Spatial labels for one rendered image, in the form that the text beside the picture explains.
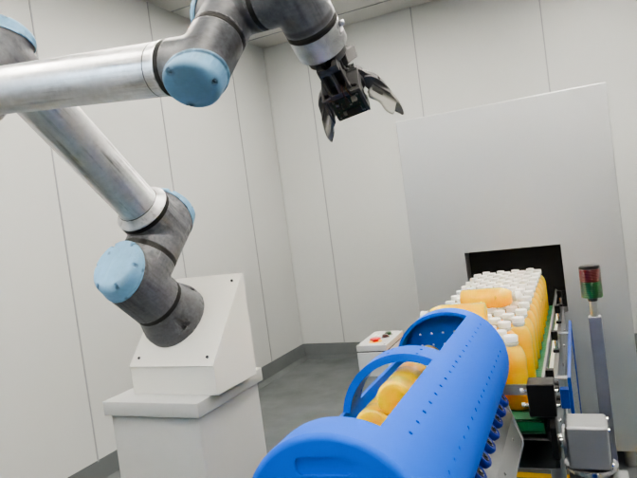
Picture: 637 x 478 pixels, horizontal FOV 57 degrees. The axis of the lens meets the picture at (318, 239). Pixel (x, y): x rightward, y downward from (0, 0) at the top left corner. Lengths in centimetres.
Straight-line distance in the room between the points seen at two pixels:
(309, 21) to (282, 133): 556
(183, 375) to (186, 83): 92
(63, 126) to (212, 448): 87
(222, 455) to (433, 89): 478
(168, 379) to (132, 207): 47
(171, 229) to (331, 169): 471
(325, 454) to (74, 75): 71
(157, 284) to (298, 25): 85
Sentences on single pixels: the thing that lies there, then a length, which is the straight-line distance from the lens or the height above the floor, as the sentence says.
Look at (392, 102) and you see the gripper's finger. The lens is 113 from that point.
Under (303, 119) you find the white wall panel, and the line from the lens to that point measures 642.
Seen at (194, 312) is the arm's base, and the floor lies 131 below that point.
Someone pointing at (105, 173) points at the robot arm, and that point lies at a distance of 152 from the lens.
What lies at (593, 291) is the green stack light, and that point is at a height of 118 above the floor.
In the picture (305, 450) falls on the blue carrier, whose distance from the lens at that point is 85.
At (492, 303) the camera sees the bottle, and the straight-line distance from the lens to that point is 222.
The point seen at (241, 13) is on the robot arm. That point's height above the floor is 185.
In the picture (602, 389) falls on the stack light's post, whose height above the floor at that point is 87.
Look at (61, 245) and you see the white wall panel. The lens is 408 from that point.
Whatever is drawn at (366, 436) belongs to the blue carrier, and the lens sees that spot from 83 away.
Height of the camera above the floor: 152
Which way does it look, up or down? 2 degrees down
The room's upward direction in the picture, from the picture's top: 8 degrees counter-clockwise
